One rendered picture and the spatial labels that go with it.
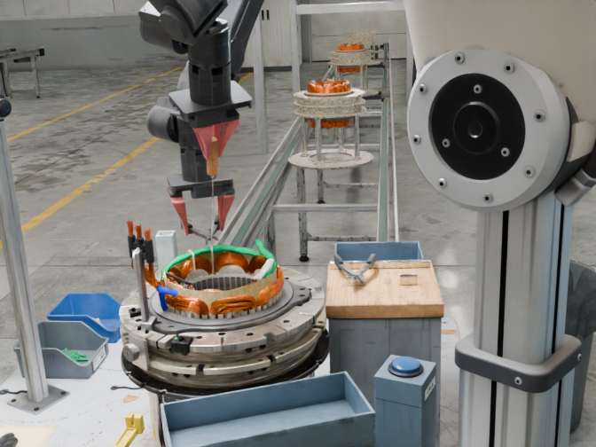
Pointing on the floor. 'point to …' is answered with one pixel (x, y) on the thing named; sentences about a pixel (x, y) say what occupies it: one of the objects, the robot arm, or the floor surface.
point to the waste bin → (581, 360)
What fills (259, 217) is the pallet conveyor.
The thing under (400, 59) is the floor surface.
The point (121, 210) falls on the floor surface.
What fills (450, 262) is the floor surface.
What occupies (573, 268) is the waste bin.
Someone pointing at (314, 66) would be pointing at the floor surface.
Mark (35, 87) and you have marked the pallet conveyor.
